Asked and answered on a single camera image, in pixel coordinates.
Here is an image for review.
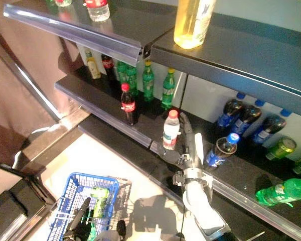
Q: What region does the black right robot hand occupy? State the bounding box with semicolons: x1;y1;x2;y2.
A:
157;111;206;174

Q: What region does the water bottle red cap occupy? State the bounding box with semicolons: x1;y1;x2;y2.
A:
162;109;181;151

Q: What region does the large yellow tea bottle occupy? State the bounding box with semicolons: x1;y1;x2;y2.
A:
173;0;216;50

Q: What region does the dark store shelf unit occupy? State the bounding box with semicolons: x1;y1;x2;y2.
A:
77;115;289;241

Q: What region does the green Sprite bottle yellow cap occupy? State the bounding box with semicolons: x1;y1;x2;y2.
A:
255;177;301;207
142;60;156;102
161;68;176;110
125;64;139;97
91;187;110;218
116;60;128;86

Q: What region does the translucent plastic curtain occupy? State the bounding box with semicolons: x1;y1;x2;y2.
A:
0;0;86;161

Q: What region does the grey shelf upright post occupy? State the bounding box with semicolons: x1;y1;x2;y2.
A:
172;71;189;111

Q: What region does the small pale tea bottle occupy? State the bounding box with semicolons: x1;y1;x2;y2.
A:
84;50;101;80

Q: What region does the clear plastic price rail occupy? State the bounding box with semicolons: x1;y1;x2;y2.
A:
54;82;153;149
150;140;301;238
3;4;143;66

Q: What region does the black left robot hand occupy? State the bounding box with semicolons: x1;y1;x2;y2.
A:
63;197;95;241

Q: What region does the black low cabinet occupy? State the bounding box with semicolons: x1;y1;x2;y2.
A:
0;158;57;241

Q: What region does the Coca-Cola bottle red cap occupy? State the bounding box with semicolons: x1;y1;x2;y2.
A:
120;83;138;126
101;54;116;81

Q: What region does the blue plastic shopping basket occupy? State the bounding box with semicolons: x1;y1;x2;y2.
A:
47;172;133;241

